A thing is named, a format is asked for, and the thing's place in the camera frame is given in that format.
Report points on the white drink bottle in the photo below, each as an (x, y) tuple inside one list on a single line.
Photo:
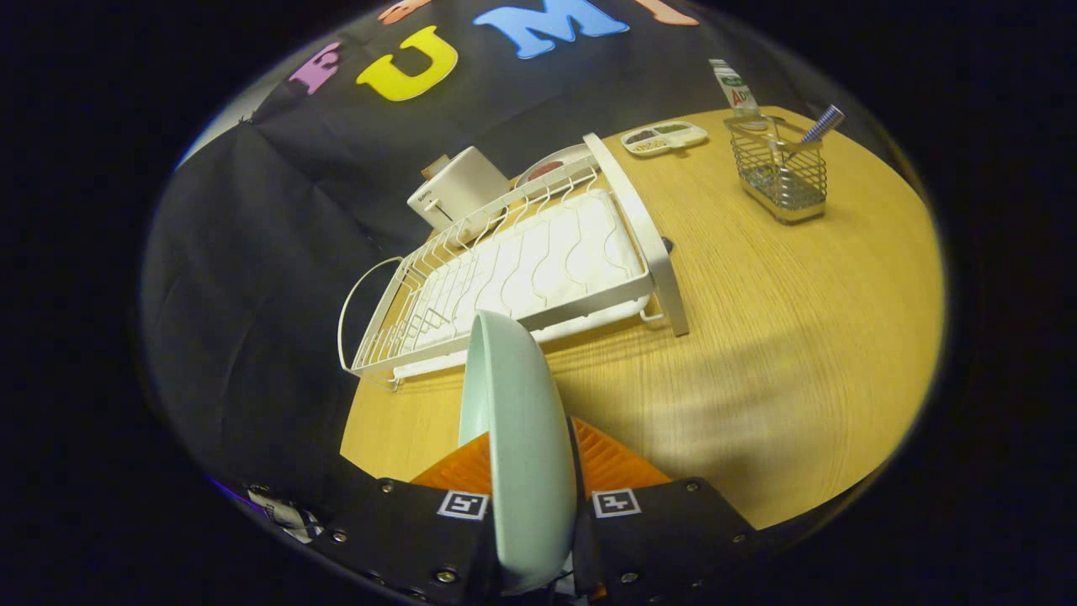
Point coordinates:
[(739, 88)]

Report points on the toast slice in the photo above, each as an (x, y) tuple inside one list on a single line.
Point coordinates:
[(435, 166)]

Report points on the red meat piece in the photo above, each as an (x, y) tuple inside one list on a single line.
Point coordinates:
[(545, 170)]

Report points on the small beige plate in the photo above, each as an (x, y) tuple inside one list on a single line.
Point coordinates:
[(568, 158)]

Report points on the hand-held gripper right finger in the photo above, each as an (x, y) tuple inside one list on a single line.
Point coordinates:
[(665, 539)]

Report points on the pale green plate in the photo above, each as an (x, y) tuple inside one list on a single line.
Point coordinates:
[(526, 438)]

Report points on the metal spoon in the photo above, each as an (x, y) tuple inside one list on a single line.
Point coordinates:
[(820, 126)]

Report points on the white toaster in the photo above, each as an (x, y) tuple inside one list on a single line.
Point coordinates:
[(463, 189)]

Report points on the black backdrop cloth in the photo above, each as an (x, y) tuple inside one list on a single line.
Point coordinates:
[(278, 252)]

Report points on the white divided condiment tray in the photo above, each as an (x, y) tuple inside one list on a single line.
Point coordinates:
[(665, 143)]

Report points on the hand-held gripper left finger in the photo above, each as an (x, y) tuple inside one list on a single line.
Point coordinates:
[(395, 530)]

